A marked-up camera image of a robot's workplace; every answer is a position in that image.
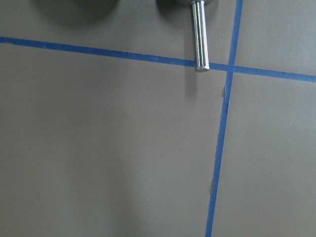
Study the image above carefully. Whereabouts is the steel ice scoop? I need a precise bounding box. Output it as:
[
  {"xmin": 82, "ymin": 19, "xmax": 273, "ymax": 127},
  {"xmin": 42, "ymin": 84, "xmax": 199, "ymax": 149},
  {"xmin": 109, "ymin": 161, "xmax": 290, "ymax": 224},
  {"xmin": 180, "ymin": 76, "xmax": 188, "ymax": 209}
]
[{"xmin": 175, "ymin": 0, "xmax": 213, "ymax": 73}]

